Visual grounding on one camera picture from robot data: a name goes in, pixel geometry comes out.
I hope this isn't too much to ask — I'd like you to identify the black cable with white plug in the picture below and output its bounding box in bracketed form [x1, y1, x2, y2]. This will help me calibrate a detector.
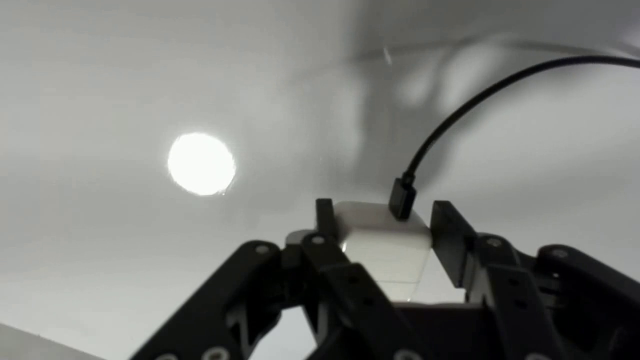
[332, 54, 640, 303]

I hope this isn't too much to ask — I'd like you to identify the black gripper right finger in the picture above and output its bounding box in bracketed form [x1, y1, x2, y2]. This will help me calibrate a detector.
[429, 200, 640, 360]

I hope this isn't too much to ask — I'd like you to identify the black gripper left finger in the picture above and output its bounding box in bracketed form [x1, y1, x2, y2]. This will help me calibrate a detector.
[130, 199, 428, 360]

